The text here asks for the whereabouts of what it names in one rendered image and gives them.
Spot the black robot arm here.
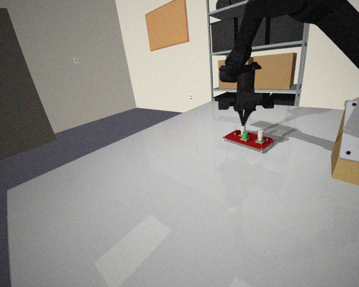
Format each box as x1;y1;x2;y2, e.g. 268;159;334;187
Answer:
219;0;359;110

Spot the red circuit board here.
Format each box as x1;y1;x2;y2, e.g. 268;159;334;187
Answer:
223;125;275;154

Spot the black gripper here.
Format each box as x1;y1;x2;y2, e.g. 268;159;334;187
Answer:
218;84;274;126

